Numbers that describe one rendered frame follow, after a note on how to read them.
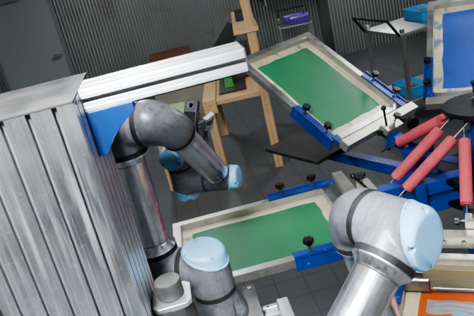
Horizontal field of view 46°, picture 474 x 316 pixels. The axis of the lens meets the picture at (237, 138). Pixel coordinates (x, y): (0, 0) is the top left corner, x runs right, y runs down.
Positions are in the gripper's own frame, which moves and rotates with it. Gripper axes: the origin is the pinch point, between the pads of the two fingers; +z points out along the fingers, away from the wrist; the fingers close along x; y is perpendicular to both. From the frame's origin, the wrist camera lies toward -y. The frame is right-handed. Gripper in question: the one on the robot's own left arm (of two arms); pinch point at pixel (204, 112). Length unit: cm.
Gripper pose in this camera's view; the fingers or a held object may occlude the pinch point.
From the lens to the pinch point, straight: 196.4
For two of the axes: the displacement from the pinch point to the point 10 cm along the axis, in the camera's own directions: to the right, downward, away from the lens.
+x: 9.6, 0.2, -2.7
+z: 2.5, -3.8, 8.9
